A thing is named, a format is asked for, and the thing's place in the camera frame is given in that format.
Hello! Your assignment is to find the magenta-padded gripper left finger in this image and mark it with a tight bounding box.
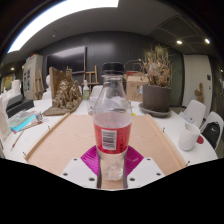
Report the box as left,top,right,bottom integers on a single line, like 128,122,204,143
60,145,103,190

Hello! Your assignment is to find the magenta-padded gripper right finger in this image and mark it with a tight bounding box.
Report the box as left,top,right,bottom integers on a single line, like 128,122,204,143
122,146,166,190

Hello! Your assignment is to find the clear red-labelled plastic bottle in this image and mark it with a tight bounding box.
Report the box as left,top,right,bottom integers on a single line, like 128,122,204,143
92,61,134,182

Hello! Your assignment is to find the beige wooden drawing board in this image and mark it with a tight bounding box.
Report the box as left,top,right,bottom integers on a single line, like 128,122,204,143
24,112,188,190

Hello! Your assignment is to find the white ceramic cup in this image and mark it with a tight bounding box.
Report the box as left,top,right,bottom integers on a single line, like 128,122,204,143
177,122,202,152

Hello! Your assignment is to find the grey plant pot saucer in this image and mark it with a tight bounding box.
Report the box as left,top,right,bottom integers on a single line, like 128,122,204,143
138,102,173,118

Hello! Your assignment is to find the dried plant in grey pot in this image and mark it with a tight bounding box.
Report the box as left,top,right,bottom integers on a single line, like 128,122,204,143
138,44,174,113

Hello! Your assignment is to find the golden brown sculpture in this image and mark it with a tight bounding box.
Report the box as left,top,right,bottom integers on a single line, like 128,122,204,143
42,66,84,117

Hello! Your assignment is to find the blue plastic packet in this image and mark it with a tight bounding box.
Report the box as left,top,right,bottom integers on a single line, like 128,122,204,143
7,109,38,134

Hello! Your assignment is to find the white plastic chair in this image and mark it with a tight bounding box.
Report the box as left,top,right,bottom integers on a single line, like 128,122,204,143
181,99,207,129
199,110,224,151

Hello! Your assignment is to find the black flat device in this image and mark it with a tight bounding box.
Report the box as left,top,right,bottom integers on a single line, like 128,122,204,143
5,93,35,118

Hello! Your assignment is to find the white plaster bust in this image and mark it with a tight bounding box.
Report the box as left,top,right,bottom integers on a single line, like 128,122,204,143
41,74,53,100

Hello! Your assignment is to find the wooden easel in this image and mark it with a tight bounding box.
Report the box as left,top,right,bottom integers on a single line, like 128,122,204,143
82,64,100,93

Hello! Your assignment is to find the brown wooden figure sculpture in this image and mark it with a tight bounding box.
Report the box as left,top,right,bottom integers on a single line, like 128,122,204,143
194,82,205,104

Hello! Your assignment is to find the white cabinet with pictures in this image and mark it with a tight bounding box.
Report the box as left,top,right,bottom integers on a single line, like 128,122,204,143
22,53,44,101

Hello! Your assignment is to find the long white ceiling light panel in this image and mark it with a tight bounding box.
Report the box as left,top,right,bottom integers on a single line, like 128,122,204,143
6,0,120,54

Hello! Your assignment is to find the black wall screen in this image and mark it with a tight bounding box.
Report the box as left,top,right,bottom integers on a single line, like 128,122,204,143
45,45,88,76

